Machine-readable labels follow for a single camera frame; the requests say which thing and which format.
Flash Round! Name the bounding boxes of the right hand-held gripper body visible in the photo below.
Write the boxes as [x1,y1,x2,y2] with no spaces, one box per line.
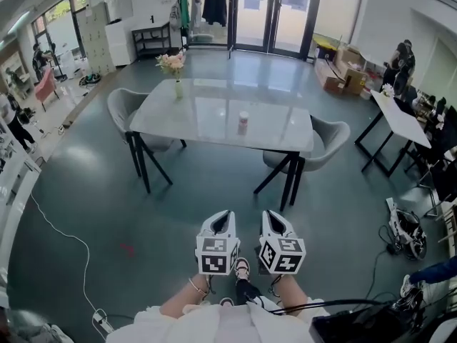
[255,232,307,274]

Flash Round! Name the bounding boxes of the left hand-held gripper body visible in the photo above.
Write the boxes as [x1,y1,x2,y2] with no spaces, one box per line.
[195,227,240,275]

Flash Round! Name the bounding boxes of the clear plastic cotton swab container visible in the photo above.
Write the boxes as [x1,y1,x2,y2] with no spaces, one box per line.
[237,111,250,136]

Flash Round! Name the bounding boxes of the person's right forearm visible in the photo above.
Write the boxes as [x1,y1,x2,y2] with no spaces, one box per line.
[273,273,310,317]

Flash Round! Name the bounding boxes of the person's left forearm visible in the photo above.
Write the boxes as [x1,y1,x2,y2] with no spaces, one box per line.
[159,273,211,318]

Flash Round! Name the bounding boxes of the long flat cardboard box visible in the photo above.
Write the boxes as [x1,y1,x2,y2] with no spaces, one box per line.
[313,58,346,93]

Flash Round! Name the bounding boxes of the brown cardboard box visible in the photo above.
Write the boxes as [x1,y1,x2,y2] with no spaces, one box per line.
[343,68,368,96]

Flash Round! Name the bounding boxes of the open cardboard box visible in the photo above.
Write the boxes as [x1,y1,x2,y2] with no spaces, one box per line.
[335,46,366,74]

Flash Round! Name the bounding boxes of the person's right sneaker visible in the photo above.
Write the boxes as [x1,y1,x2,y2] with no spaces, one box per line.
[233,257,251,280]

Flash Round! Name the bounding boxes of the person's black trousers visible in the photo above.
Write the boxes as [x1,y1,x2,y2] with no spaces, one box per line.
[234,278,263,305]

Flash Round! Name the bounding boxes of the person's white shirt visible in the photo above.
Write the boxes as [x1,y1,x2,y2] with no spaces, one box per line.
[106,297,331,343]

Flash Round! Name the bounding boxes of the black equipment case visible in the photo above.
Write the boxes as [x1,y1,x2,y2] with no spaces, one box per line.
[308,304,415,343]

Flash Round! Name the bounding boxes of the grey upholstered chair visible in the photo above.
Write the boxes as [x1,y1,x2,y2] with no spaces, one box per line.
[262,114,351,174]
[106,87,176,154]

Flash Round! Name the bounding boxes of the grey marble table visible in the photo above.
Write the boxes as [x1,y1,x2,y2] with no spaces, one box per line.
[128,78,315,212]

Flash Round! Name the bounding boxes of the black and white backpack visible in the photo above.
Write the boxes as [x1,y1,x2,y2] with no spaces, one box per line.
[385,197,428,261]

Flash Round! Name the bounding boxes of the white power strip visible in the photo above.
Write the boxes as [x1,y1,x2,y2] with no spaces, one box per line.
[91,308,110,334]

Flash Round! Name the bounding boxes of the black metal chair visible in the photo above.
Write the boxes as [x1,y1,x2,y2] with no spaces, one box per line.
[403,148,457,222]

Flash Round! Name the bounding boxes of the pink flower bouquet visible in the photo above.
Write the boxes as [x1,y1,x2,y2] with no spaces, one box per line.
[155,51,187,81]

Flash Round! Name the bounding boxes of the yellow bin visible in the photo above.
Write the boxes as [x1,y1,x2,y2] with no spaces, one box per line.
[313,36,338,60]

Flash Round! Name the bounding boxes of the black shelf table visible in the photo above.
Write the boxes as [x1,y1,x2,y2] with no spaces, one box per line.
[131,21,173,61]

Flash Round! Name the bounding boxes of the plain white cabinet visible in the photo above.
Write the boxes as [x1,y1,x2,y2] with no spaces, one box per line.
[104,19,134,67]

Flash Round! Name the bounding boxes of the black framed glass door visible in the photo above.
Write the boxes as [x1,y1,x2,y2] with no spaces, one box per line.
[231,0,324,61]

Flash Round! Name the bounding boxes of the pink chair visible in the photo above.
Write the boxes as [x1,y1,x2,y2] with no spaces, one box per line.
[34,68,60,112]

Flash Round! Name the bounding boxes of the white garment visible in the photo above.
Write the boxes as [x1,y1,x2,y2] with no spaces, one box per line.
[191,0,203,28]

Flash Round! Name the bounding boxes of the green garment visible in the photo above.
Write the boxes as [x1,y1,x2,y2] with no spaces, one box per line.
[178,0,191,30]

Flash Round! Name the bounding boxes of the black jacket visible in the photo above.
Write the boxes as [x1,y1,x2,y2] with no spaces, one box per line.
[201,0,229,27]

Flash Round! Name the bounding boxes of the white locker cabinet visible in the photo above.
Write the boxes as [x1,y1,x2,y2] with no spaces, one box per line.
[77,2,117,76]

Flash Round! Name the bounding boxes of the gold bracelet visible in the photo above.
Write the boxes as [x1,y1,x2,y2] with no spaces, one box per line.
[188,277,210,297]

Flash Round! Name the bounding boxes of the black cable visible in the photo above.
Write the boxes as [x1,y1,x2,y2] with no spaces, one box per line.
[246,291,404,316]

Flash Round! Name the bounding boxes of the white power cable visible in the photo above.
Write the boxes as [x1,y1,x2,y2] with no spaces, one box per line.
[30,191,98,314]

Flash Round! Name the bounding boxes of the white table with black frame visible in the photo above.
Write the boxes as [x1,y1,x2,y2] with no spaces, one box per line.
[353,89,433,178]

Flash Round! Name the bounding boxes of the black stanchion post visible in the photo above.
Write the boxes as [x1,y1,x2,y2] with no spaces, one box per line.
[52,43,69,83]

